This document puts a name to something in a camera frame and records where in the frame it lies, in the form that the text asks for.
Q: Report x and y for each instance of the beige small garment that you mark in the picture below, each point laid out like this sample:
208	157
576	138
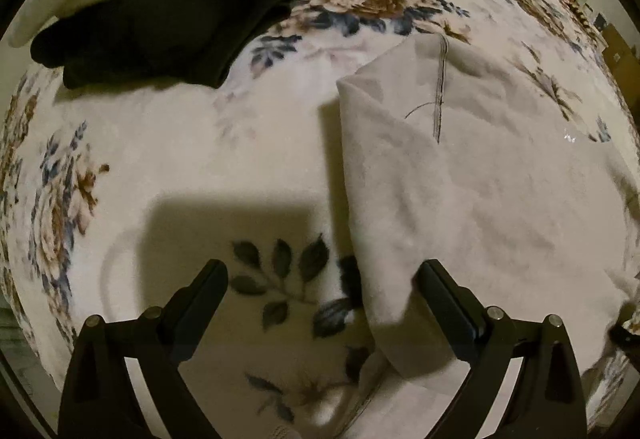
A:
480	199

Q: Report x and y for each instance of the floral blanket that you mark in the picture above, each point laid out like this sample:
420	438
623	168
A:
200	159

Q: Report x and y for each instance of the cardboard box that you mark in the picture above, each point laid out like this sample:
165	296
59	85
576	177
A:
620	54

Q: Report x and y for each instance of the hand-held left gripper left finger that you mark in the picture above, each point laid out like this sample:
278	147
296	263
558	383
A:
200	304

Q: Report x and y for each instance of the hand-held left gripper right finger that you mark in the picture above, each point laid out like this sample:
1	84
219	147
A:
445	304

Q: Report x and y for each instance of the black folded garment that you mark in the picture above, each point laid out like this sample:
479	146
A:
165	24

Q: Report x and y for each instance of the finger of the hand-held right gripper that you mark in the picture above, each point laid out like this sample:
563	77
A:
627	331

